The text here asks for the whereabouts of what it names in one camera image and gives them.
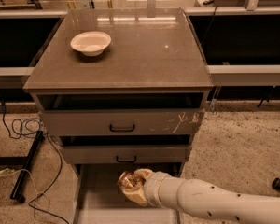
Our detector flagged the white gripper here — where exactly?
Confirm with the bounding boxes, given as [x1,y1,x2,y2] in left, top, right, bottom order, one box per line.
[122,169,170,208]

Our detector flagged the crushed orange can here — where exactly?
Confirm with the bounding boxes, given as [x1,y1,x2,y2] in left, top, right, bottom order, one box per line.
[117,171,145,189]

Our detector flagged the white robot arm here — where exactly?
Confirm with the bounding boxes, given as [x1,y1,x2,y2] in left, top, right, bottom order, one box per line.
[118,169,280,224]

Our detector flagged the grey middle drawer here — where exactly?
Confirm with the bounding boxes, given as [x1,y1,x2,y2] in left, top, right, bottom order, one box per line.
[60,135,191,164]

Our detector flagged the grey drawer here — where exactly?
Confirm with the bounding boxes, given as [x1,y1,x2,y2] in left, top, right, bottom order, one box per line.
[73,163,183,224]
[60,135,191,164]
[40,93,204,136]

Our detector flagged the grey bottom drawer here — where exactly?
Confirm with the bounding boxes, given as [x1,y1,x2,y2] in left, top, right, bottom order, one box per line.
[73,163,183,224]

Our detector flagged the grey top drawer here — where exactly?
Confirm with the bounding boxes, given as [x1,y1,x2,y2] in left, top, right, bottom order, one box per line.
[40,93,204,136]

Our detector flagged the grey drawer cabinet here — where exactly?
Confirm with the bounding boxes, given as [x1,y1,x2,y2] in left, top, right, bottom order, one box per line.
[22,7,214,224]

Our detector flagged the black metal stand leg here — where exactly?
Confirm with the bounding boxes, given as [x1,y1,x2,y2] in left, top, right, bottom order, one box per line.
[10,131,44,203]

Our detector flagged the white bowl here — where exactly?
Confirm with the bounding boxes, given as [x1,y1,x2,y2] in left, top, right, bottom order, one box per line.
[70,31,111,57]

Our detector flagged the white cable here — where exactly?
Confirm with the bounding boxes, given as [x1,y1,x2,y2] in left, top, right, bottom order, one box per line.
[0,167,50,222]

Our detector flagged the grey metal rail right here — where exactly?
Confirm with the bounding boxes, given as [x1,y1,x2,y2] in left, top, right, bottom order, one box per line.
[208,65,280,87]

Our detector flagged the grey metal rail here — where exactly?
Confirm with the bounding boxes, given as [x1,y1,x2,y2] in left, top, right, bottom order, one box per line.
[0,67,34,89]
[208,65,280,87]

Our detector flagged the grey metal rail left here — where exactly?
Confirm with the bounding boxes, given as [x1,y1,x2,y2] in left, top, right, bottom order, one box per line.
[0,67,34,89]

